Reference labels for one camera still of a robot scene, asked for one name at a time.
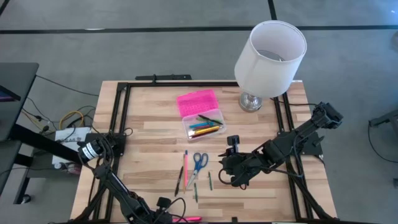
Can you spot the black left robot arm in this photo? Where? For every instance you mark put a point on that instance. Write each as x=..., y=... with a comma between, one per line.
x=115, y=183

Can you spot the grey equipment leg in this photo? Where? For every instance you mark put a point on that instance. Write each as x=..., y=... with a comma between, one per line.
x=385, y=118

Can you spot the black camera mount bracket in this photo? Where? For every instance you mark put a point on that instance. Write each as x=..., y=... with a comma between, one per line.
x=168, y=77

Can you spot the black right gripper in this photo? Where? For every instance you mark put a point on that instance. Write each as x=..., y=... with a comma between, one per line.
x=245, y=165

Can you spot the dark laptop screen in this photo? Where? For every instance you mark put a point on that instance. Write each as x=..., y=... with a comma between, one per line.
x=7, y=95

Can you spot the pink highlighter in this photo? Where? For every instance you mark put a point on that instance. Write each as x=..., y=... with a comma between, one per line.
x=189, y=219

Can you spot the pink-lidded clear plastic pencil box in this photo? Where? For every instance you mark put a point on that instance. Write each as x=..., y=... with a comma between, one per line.
x=196, y=102

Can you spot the black pen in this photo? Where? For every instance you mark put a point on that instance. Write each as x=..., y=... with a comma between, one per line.
x=179, y=180
x=211, y=119

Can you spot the white control box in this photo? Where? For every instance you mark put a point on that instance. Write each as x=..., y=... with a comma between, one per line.
x=71, y=134

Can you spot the white-shade silver table lamp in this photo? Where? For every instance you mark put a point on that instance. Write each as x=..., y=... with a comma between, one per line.
x=267, y=71

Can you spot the green highlighter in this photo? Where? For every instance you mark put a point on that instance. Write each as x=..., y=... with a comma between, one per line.
x=202, y=120

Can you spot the yellow highlighter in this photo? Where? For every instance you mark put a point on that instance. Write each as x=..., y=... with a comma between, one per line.
x=208, y=130

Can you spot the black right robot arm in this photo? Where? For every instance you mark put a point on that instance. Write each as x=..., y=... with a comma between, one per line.
x=298, y=137

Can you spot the black aluminium table frame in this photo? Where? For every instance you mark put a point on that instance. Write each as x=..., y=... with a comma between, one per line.
x=186, y=84

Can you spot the dark grey side desk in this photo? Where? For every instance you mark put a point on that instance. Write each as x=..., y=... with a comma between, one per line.
x=18, y=81

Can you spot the blue marker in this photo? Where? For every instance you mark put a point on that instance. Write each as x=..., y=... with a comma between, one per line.
x=200, y=125

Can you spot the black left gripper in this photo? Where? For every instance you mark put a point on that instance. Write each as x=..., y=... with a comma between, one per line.
x=158, y=216

